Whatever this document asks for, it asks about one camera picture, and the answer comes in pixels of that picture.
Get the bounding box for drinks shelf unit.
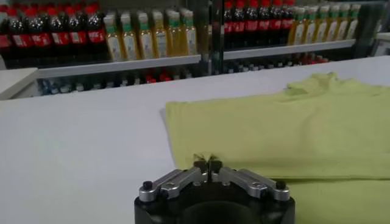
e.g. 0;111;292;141
0;0;216;98
213;0;390;75

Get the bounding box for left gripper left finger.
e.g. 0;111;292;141
138;159;210;203

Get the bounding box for yellow juice bottle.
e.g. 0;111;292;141
136;11;155;60
291;6;307;46
315;5;329;44
120;12;140;61
166;9;183;57
152;10;168;58
304;5;317;45
325;4;339;43
181;9;198;56
103;13;122;61
346;3;362;40
336;4;350;42

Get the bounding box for light green t-shirt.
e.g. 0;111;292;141
164;72;390;224

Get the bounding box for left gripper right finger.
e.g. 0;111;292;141
209;160;291;202

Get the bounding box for white table grey legs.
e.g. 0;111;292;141
373;32;390;57

